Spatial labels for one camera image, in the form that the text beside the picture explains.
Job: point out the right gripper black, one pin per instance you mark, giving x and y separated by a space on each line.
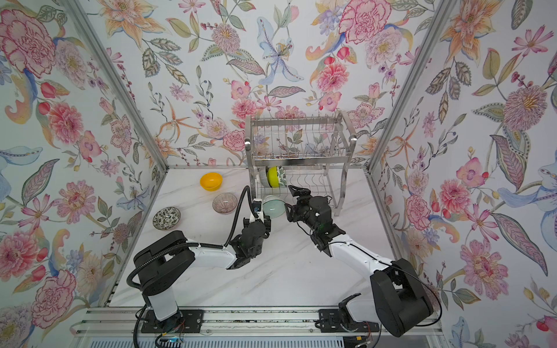
310 201

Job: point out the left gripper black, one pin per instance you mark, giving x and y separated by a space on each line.
267 224

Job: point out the pale green glass bowl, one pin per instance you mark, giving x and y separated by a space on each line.
273 206

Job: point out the green leaf pattern bowl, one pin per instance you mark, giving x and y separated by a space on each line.
282 177

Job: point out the purple striped glass bowl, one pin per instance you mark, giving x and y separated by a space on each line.
225 203

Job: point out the lime green plastic bowl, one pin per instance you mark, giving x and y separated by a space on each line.
273 177

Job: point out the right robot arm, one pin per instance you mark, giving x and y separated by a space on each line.
398 299

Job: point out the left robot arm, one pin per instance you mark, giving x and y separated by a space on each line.
160 265

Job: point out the silver two-tier dish rack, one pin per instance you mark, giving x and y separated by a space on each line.
316 153

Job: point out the yellow plastic bowl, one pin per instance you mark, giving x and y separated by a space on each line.
211 181

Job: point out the speckled dark patterned bowl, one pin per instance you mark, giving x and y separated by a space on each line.
166 219

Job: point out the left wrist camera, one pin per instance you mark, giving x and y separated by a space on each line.
257 209

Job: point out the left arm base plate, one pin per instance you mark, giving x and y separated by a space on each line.
182 322

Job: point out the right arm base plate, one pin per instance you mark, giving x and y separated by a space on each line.
338 321

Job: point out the aluminium mounting rail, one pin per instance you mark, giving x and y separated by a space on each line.
219 321

